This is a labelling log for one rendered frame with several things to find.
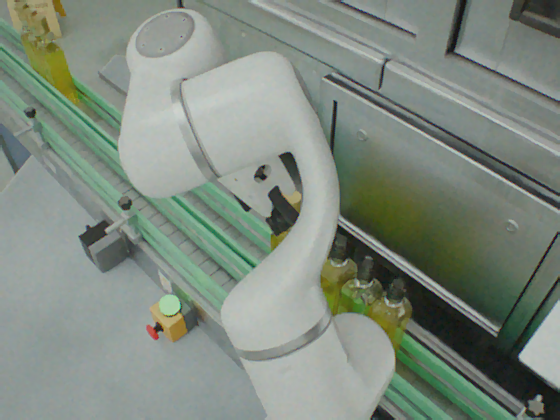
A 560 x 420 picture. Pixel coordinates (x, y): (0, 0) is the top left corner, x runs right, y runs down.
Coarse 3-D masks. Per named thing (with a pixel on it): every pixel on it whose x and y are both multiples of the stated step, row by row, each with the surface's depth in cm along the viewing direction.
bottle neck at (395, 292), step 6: (396, 276) 82; (402, 276) 82; (390, 282) 81; (396, 282) 83; (402, 282) 82; (390, 288) 81; (396, 288) 80; (402, 288) 80; (390, 294) 82; (396, 294) 81; (402, 294) 81; (390, 300) 83; (396, 300) 82; (402, 300) 83; (390, 306) 84; (396, 306) 84
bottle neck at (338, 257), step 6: (336, 240) 87; (342, 240) 88; (348, 240) 87; (336, 246) 86; (342, 246) 86; (348, 246) 86; (330, 252) 88; (336, 252) 87; (342, 252) 86; (330, 258) 89; (336, 258) 88; (342, 258) 88; (336, 264) 89; (342, 264) 89
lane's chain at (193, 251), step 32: (0, 96) 160; (32, 96) 159; (64, 128) 148; (64, 160) 139; (96, 160) 139; (96, 192) 131; (128, 192) 131; (160, 224) 124; (192, 256) 117; (224, 288) 112
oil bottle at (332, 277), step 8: (328, 256) 91; (328, 264) 90; (352, 264) 90; (328, 272) 90; (336, 272) 89; (344, 272) 89; (352, 272) 90; (320, 280) 93; (328, 280) 90; (336, 280) 89; (344, 280) 90; (328, 288) 92; (336, 288) 90; (328, 296) 94; (336, 296) 92; (328, 304) 95; (336, 304) 94
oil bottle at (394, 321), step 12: (384, 300) 85; (408, 300) 85; (372, 312) 86; (384, 312) 84; (396, 312) 84; (408, 312) 85; (384, 324) 85; (396, 324) 84; (396, 336) 88; (396, 348) 94
